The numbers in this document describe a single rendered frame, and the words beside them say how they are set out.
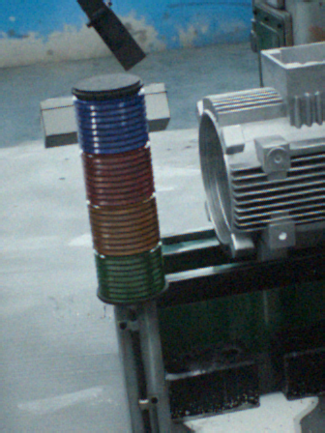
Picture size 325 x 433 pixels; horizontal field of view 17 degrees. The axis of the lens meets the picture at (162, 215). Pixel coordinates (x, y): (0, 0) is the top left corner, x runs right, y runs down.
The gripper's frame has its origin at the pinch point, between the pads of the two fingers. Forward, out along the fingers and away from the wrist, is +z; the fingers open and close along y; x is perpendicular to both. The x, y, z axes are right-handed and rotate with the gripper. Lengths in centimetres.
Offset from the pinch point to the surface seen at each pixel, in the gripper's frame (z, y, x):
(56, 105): 5.8, 15.5, 11.7
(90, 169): -1.8, -37.8, 8.3
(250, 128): 14.5, -10.4, -5.8
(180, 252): 24.9, -3.2, 9.5
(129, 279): 7.7, -39.2, 11.4
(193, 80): 152, 450, -21
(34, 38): 99, 554, 41
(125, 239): 4.5, -39.1, 9.5
